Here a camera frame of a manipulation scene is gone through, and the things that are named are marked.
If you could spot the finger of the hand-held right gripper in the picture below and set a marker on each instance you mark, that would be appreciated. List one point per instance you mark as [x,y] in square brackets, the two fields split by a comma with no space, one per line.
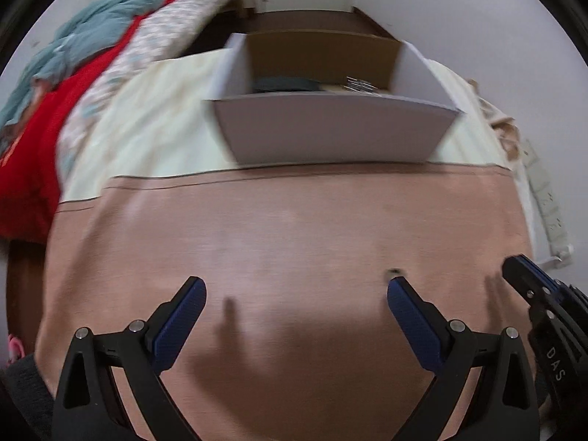
[533,275]

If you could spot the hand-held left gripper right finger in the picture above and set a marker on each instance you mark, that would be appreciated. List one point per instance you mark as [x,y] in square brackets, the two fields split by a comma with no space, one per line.
[413,326]

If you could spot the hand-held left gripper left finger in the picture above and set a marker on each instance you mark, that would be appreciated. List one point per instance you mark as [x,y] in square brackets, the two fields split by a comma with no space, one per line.
[181,326]

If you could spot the white cardboard box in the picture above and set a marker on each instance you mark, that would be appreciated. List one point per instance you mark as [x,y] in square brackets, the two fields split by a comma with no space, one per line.
[335,128]

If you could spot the black wristband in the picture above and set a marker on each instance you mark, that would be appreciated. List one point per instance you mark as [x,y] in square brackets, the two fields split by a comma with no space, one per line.
[287,85]

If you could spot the white power strip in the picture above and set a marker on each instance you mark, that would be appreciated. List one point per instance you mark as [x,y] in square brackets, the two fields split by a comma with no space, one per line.
[549,211]

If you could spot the pink and striped tablecloth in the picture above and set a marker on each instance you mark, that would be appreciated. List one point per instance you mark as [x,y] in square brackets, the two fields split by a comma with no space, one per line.
[294,239]

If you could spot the beige checkered cloth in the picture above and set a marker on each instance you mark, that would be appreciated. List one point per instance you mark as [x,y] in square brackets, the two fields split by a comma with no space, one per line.
[498,119]

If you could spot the red flip-flop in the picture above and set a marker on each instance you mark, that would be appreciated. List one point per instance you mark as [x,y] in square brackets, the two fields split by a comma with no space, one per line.
[14,347]

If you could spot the person's dark fleece clothing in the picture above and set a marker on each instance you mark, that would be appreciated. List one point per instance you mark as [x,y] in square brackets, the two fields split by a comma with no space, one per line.
[27,399]

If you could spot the pile of blankets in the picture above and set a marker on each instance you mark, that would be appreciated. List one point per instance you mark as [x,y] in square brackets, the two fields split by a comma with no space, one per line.
[36,147]

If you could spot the grey checkered quilt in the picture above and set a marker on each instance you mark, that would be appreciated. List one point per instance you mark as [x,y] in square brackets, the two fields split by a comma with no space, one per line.
[138,59]

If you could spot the blue-grey quilt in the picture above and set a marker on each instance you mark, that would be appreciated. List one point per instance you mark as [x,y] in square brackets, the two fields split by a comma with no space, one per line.
[78,32]

